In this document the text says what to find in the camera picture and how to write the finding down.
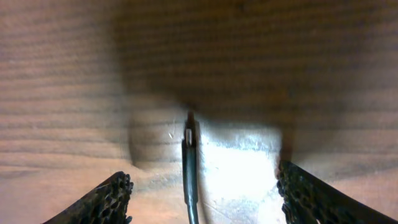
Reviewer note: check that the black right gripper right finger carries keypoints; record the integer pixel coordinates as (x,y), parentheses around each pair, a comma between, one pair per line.
(308,199)

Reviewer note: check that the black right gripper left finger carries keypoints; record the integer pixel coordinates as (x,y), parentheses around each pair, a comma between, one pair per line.
(105,204)

